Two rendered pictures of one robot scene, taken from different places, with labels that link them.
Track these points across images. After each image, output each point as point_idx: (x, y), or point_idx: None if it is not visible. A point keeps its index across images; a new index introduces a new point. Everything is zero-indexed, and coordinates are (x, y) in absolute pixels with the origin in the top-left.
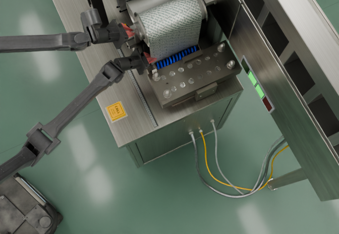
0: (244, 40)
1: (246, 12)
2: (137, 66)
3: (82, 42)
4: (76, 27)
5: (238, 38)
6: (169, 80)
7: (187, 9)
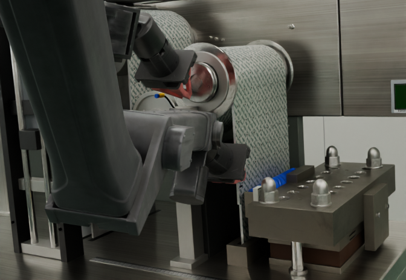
0: (377, 42)
1: None
2: (228, 151)
3: (126, 6)
4: (3, 276)
5: (363, 63)
6: (301, 197)
7: (258, 47)
